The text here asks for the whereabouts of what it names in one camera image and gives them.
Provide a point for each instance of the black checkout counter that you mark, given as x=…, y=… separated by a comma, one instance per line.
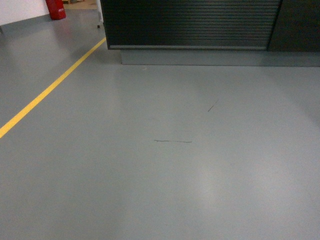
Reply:
x=267, y=33

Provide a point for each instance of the red fire extinguisher box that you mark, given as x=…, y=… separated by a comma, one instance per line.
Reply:
x=56, y=9

